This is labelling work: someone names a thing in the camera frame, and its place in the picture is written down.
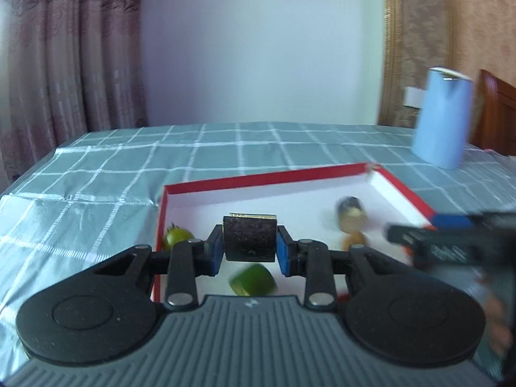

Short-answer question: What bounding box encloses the red cardboard box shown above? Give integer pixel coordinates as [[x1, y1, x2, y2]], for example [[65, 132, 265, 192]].
[[151, 162, 440, 305]]

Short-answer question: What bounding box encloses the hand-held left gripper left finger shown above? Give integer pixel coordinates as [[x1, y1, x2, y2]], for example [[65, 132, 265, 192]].
[[94, 226, 226, 311]]

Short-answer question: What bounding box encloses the green tomato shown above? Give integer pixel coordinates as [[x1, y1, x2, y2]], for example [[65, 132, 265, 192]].
[[161, 223, 194, 251]]

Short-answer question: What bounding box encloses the green checked tablecloth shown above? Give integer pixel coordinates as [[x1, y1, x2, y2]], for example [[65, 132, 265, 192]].
[[0, 123, 516, 387]]

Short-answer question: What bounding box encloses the pink patterned curtain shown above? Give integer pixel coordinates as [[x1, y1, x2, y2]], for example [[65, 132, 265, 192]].
[[0, 0, 149, 188]]

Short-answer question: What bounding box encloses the person's right hand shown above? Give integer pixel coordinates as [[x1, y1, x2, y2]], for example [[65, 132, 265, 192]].
[[485, 295, 513, 359]]

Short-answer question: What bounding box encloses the wooden chair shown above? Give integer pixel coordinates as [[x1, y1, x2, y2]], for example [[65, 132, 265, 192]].
[[469, 68, 516, 154]]

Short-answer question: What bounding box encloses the gold framed wall panel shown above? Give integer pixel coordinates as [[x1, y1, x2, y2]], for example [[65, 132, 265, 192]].
[[377, 0, 458, 127]]

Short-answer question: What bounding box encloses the dark square block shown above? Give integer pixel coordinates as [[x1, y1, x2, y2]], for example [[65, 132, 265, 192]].
[[223, 212, 280, 263]]

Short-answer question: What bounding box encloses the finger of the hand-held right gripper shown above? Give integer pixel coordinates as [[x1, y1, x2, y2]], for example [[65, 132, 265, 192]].
[[386, 225, 438, 251], [429, 213, 478, 230]]

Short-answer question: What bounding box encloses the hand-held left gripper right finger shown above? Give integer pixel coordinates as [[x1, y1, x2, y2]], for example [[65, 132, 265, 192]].
[[275, 226, 408, 311]]

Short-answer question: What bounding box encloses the blue kettle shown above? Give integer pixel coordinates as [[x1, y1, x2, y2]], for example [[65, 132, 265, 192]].
[[411, 66, 475, 170]]

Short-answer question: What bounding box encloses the green cylinder toy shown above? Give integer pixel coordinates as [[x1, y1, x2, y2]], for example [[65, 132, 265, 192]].
[[229, 264, 277, 296]]

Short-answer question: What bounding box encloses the tan longan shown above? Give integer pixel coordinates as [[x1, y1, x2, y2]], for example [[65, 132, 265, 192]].
[[342, 231, 368, 251]]

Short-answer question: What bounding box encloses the white wall socket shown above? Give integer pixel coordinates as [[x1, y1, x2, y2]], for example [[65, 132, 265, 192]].
[[404, 86, 425, 108]]

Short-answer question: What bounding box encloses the short sugarcane piece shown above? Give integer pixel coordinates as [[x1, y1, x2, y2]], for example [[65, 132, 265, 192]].
[[335, 196, 367, 232]]

